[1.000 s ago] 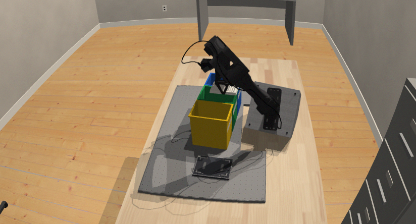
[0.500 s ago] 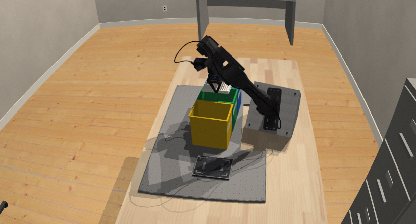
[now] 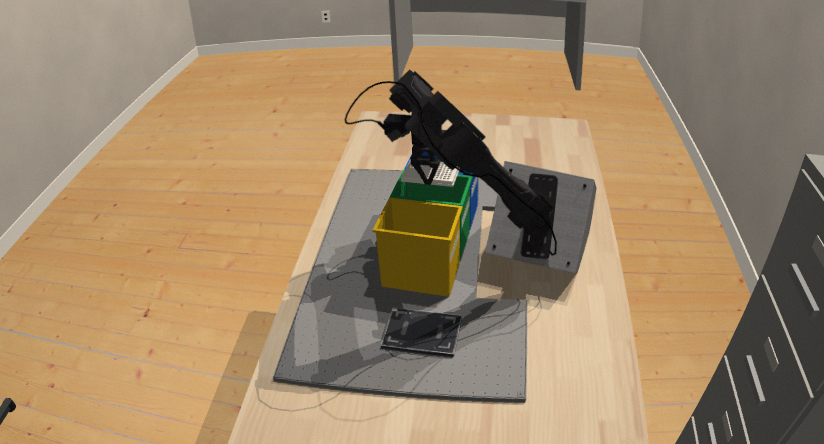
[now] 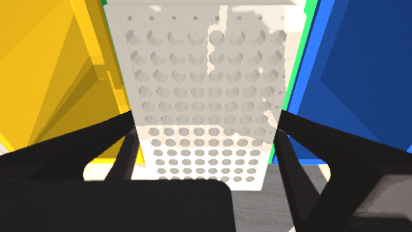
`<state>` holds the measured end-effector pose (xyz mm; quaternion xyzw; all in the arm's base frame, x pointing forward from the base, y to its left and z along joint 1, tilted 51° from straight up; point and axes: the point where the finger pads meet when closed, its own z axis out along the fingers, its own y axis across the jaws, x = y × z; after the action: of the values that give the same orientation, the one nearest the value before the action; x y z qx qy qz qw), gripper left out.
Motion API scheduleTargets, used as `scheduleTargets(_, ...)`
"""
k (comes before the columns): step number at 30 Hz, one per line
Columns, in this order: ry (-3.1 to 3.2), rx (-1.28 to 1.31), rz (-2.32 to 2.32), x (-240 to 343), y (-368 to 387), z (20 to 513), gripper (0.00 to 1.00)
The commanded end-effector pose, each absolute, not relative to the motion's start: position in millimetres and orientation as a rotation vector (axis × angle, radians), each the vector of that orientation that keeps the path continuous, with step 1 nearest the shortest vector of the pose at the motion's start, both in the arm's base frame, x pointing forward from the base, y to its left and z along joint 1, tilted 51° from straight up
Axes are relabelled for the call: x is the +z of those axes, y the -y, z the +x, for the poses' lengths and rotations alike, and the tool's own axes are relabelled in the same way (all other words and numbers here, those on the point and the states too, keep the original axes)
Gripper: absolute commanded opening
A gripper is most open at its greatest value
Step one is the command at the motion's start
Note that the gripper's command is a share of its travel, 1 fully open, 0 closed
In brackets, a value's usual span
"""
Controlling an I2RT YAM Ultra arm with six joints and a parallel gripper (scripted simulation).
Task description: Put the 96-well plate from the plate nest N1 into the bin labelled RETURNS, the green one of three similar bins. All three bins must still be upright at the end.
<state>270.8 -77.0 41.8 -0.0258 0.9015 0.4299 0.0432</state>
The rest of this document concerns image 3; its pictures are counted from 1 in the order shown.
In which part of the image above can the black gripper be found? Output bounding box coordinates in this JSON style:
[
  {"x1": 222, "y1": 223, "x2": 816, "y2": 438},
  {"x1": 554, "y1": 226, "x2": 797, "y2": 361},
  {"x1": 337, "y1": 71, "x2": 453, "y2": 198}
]
[{"x1": 410, "y1": 126, "x2": 446, "y2": 185}]

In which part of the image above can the green bin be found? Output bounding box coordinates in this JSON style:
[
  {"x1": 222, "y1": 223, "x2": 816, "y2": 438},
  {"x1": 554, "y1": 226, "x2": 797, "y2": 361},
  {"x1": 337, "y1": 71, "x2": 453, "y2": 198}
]
[{"x1": 390, "y1": 169, "x2": 472, "y2": 261}]

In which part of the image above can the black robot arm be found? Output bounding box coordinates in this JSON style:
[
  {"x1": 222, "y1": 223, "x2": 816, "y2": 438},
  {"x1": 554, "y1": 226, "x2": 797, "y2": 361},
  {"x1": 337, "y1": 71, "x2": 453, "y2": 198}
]
[{"x1": 383, "y1": 69, "x2": 558, "y2": 259}]

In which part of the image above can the yellow open-top bin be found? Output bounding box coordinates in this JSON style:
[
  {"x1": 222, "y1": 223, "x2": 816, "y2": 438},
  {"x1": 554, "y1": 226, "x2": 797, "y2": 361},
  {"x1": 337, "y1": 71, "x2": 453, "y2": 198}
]
[{"x1": 373, "y1": 198, "x2": 462, "y2": 297}]

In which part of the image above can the white well plate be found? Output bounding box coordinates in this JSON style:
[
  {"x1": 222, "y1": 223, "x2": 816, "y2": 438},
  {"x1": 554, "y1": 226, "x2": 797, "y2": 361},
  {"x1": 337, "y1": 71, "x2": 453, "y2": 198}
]
[{"x1": 401, "y1": 161, "x2": 459, "y2": 187}]

